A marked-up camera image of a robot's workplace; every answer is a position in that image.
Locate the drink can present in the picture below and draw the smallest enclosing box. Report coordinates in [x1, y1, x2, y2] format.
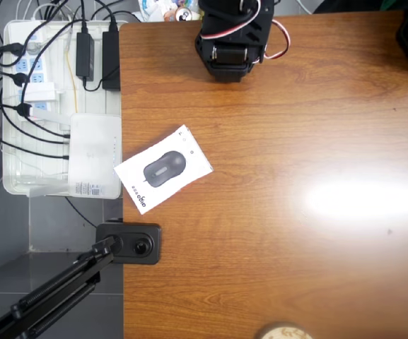
[174, 6, 192, 23]

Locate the round wooden coaster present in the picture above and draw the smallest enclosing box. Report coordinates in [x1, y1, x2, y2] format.
[258, 321, 314, 339]

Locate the white router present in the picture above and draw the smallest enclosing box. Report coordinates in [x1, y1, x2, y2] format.
[67, 113, 123, 201]

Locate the wide black power adapter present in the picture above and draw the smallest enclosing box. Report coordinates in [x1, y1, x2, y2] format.
[101, 30, 122, 91]

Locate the white power strip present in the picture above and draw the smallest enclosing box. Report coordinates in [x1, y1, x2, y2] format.
[12, 33, 58, 123]

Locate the yellow cable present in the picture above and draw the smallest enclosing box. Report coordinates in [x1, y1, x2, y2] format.
[64, 30, 80, 114]

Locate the white plastic tray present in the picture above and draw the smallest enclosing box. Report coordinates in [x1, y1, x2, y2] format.
[1, 19, 129, 197]

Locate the slim black power adapter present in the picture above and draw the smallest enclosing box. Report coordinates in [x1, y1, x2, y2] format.
[75, 31, 96, 82]

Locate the printed plastic bag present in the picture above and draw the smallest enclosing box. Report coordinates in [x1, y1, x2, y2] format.
[138, 0, 203, 23]

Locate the black boom stand base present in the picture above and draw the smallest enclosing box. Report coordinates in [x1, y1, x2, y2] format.
[95, 220, 163, 266]

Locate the orange white mouse box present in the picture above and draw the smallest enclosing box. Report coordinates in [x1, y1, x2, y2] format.
[113, 124, 214, 216]

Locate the red white servo cable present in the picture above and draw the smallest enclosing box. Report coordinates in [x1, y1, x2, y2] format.
[263, 19, 291, 61]
[199, 0, 262, 40]

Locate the white plug adapter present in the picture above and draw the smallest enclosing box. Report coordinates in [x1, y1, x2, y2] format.
[24, 82, 57, 103]

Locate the black power plug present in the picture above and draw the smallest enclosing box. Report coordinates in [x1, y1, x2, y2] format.
[15, 103, 34, 118]
[11, 72, 31, 88]
[0, 42, 25, 58]

